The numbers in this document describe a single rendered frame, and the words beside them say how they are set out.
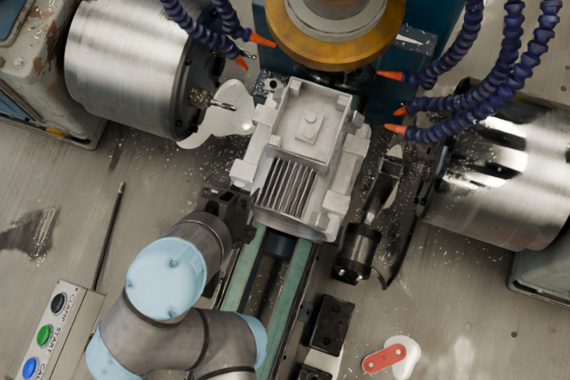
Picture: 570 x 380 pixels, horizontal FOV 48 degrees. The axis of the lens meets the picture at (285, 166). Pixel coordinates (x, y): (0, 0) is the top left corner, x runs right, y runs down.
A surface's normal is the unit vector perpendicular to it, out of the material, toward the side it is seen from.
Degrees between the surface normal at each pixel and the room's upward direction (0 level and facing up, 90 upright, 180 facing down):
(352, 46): 0
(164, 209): 0
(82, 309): 51
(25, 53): 0
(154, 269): 31
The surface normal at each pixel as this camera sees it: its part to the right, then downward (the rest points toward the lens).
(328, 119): -0.02, -0.28
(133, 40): -0.09, -0.07
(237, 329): 0.66, -0.59
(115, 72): -0.22, 0.36
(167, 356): 0.55, 0.40
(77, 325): 0.72, 0.06
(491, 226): -0.30, 0.71
